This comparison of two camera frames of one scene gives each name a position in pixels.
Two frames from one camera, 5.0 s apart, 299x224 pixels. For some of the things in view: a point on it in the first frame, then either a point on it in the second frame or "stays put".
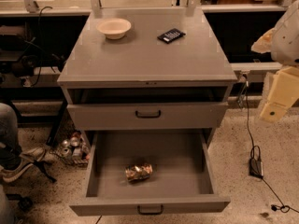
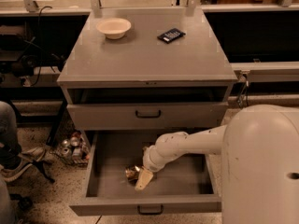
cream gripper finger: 274,111 → 146,148
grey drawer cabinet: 137,82 stays put
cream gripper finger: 263,45 → 144,177
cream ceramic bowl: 114,28 stays put
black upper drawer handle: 147,116 stays put
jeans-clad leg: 10,153 stays put
